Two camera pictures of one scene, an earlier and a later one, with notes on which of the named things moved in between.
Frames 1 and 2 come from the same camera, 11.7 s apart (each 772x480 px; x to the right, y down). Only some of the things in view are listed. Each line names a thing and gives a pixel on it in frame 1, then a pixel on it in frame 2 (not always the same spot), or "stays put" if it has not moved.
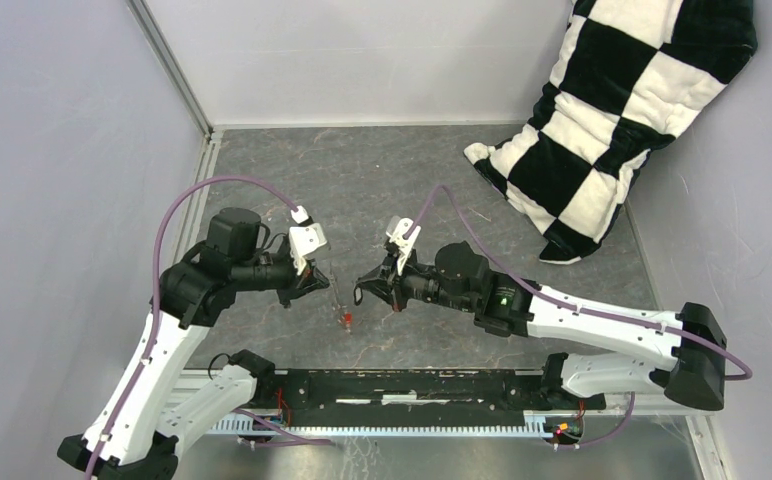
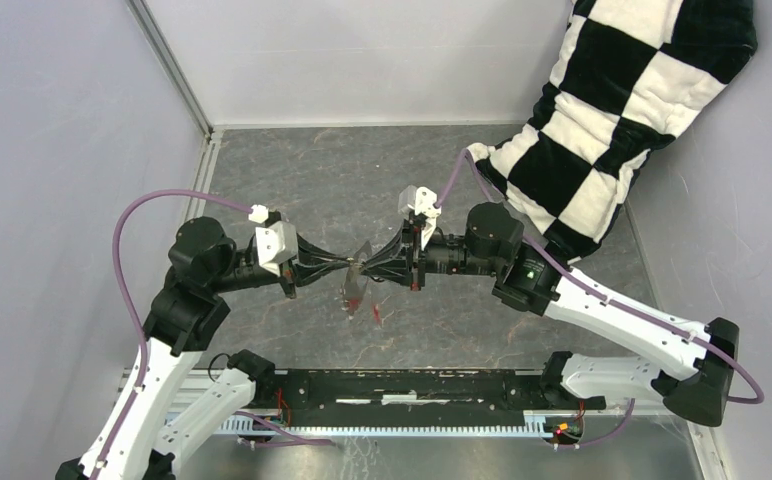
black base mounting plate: x=414 y=396 stays put
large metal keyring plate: x=336 y=296 → x=356 y=279
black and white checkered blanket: x=627 y=75 stays put
